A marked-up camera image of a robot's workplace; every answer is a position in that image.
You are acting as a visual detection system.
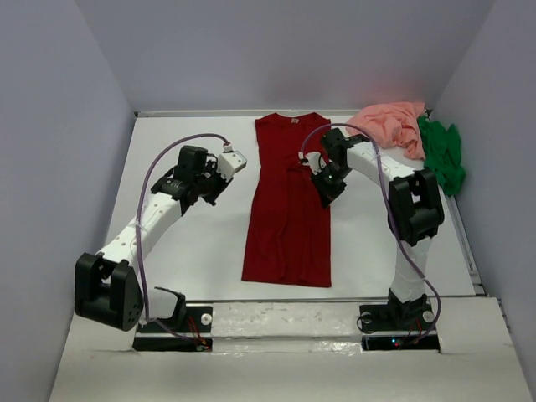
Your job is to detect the green crumpled t shirt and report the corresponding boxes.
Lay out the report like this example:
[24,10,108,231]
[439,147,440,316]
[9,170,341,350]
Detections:
[417,116,466,196]

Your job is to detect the pink crumpled t shirt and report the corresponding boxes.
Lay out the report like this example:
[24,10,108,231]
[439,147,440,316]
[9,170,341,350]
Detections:
[347,101,425,160]

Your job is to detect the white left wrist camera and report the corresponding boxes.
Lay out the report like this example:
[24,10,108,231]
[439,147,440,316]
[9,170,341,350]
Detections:
[217,151,247,182]

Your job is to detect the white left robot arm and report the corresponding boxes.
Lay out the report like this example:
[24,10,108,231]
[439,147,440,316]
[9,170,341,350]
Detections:
[75,145,247,332]

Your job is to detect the white front cover board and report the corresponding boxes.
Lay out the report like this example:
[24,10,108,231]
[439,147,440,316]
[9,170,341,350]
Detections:
[51,297,532,401]

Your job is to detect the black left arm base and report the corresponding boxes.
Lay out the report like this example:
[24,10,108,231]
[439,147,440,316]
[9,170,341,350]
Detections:
[132,304,214,353]

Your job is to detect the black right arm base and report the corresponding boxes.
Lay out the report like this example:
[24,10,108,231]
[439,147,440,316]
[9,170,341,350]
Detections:
[356,303,440,352]

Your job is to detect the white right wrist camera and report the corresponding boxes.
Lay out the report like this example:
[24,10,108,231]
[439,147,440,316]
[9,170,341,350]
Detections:
[298,152,326,175]

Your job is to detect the dark red t shirt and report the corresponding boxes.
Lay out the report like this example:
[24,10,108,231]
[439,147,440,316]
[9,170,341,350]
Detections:
[242,112,332,288]

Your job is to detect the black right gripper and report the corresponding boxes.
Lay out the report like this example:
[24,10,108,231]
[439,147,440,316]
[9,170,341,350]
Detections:
[310,162,353,209]

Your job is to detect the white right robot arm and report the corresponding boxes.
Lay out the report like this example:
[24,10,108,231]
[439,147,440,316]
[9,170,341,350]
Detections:
[298,124,445,332]

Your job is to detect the aluminium front rail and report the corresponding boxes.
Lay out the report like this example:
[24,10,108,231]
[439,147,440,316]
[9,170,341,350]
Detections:
[186,297,388,304]

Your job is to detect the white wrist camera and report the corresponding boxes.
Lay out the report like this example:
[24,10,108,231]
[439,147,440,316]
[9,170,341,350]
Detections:
[217,151,247,182]
[298,152,326,175]

